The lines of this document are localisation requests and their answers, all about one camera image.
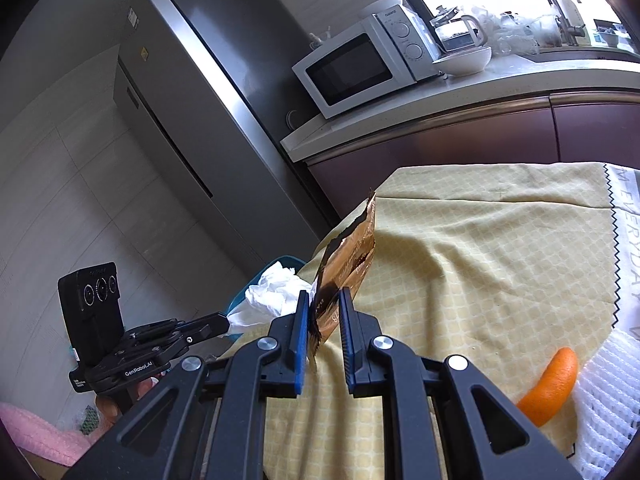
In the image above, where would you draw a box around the white soap bottle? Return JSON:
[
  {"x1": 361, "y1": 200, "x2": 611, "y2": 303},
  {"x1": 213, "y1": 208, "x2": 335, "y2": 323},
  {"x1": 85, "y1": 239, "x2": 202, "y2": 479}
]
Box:
[{"x1": 558, "y1": 0, "x2": 586, "y2": 37}]

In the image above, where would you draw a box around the white microwave oven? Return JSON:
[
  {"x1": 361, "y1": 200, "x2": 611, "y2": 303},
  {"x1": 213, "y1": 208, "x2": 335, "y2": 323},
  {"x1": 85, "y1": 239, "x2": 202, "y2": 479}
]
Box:
[{"x1": 293, "y1": 4, "x2": 442, "y2": 119}]

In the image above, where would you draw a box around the yellow patterned tablecloth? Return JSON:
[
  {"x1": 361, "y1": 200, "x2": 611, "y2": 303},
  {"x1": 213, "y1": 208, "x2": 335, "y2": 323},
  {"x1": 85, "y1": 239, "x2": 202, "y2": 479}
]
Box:
[{"x1": 219, "y1": 160, "x2": 640, "y2": 480}]

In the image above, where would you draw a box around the white tissue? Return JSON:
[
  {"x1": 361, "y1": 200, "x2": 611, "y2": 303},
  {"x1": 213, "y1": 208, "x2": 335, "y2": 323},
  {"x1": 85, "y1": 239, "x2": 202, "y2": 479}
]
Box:
[{"x1": 224, "y1": 256, "x2": 317, "y2": 338}]

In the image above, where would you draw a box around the kitchen faucet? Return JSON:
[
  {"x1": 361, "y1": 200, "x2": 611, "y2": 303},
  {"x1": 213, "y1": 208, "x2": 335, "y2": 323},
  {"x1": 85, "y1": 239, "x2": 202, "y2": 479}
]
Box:
[{"x1": 548, "y1": 0, "x2": 585, "y2": 47}]

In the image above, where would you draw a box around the dark brown snack wrapper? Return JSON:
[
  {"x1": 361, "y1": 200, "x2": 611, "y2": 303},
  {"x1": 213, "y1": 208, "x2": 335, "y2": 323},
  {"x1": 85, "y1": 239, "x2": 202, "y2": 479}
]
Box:
[{"x1": 307, "y1": 192, "x2": 376, "y2": 370}]

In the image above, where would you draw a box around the kitchen counter with cabinets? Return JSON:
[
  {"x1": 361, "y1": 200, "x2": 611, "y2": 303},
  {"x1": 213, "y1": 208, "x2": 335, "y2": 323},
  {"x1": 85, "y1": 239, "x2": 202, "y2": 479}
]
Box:
[{"x1": 282, "y1": 55, "x2": 639, "y2": 217}]

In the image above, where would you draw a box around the white foam fruit net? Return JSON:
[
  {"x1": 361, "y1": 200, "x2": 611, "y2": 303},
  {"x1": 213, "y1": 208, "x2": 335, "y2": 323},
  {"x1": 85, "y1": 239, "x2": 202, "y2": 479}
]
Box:
[{"x1": 570, "y1": 330, "x2": 639, "y2": 479}]

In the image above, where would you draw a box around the glass electric kettle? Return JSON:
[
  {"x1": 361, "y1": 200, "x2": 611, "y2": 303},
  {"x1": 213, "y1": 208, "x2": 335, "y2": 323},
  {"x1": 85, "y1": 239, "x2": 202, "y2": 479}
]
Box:
[{"x1": 431, "y1": 6, "x2": 488, "y2": 54}]

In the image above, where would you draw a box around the pink sleeve forearm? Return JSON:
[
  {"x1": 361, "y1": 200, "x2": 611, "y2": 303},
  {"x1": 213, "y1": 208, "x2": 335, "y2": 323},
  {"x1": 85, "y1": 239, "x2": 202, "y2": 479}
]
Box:
[{"x1": 0, "y1": 402, "x2": 96, "y2": 467}]

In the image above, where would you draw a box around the teal plastic trash bin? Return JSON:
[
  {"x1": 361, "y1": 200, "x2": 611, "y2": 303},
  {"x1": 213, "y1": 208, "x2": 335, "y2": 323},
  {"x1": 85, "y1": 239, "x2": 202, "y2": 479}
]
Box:
[{"x1": 226, "y1": 254, "x2": 309, "y2": 313}]

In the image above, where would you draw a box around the white bowl on counter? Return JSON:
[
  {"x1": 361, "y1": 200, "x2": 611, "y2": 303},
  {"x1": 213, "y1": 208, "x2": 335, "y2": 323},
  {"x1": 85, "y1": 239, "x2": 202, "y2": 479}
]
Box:
[{"x1": 433, "y1": 46, "x2": 492, "y2": 77}]

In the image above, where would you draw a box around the person's left hand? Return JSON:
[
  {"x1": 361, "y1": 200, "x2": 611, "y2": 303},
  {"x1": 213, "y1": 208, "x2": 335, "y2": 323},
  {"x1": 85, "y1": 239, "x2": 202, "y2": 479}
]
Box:
[{"x1": 96, "y1": 377, "x2": 158, "y2": 430}]

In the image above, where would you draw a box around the white bowl on microwave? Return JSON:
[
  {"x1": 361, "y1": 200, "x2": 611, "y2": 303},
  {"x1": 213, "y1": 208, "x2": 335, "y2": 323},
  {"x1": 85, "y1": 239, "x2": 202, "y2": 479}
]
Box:
[{"x1": 358, "y1": 0, "x2": 404, "y2": 20}]

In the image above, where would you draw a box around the orange peel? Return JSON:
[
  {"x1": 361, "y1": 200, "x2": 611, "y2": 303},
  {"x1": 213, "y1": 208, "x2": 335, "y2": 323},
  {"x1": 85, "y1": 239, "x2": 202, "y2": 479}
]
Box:
[{"x1": 516, "y1": 347, "x2": 579, "y2": 428}]

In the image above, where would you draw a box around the silver refrigerator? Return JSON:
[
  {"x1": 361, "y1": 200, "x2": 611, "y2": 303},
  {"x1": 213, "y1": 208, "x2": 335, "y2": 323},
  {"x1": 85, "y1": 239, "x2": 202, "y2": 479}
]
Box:
[{"x1": 114, "y1": 0, "x2": 335, "y2": 274}]

